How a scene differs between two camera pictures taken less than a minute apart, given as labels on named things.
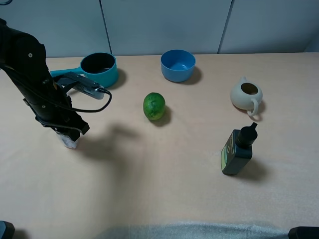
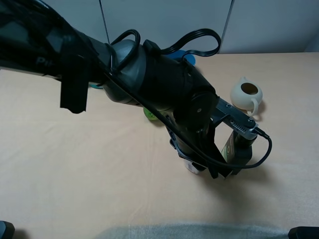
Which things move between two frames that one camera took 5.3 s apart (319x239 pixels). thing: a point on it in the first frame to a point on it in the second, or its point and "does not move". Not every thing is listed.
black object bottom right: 304,232 does not move
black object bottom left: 7,230 does not move
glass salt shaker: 68,142 to 189,165
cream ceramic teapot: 246,95 does not move
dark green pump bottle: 238,150 does not move
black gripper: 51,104 to 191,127
